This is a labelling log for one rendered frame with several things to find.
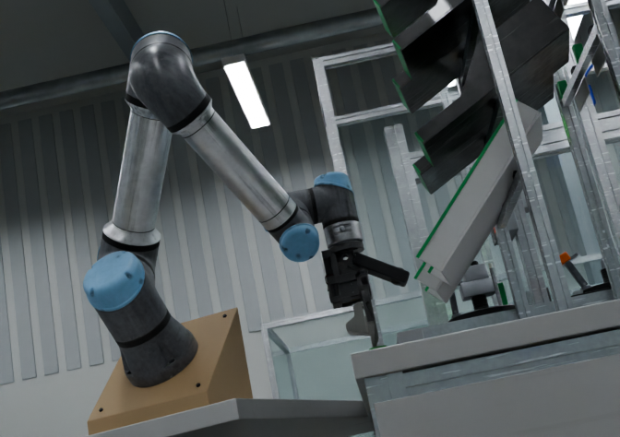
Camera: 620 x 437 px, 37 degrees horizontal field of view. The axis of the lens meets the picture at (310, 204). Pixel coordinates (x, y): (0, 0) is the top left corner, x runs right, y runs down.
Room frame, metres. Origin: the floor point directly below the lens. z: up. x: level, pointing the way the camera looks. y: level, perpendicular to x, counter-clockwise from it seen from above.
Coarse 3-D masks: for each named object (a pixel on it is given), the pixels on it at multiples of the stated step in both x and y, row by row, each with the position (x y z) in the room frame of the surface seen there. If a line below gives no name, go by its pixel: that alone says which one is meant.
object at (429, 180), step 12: (552, 84) 1.51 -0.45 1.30; (528, 96) 1.48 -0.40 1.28; (540, 96) 1.52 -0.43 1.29; (552, 96) 1.56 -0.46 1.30; (540, 108) 1.58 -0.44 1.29; (480, 132) 1.49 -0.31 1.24; (468, 144) 1.51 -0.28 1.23; (480, 144) 1.55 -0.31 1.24; (456, 156) 1.52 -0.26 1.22; (468, 156) 1.56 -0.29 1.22; (420, 168) 1.50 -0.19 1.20; (432, 168) 1.50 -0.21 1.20; (444, 168) 1.54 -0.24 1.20; (456, 168) 1.58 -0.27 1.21; (432, 180) 1.56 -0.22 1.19; (444, 180) 1.60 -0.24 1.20; (432, 192) 1.61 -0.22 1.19
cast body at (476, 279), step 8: (472, 264) 1.83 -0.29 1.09; (480, 264) 1.82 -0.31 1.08; (472, 272) 1.82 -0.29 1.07; (480, 272) 1.82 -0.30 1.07; (464, 280) 1.84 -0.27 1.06; (472, 280) 1.82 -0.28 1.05; (480, 280) 1.82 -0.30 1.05; (488, 280) 1.82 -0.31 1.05; (464, 288) 1.82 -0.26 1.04; (472, 288) 1.82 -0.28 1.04; (480, 288) 1.82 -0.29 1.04; (488, 288) 1.82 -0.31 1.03; (504, 288) 1.84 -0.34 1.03; (464, 296) 1.82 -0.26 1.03; (472, 296) 1.82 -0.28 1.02; (488, 296) 1.86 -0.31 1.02
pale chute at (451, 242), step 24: (528, 120) 1.31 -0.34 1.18; (504, 144) 1.32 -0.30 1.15; (528, 144) 1.36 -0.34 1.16; (480, 168) 1.33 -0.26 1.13; (504, 168) 1.32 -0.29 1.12; (480, 192) 1.33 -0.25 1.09; (504, 192) 1.41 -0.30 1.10; (456, 216) 1.34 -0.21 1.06; (480, 216) 1.36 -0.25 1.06; (432, 240) 1.35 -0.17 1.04; (456, 240) 1.34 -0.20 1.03; (480, 240) 1.46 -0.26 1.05; (432, 264) 1.35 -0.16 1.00; (456, 264) 1.41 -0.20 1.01
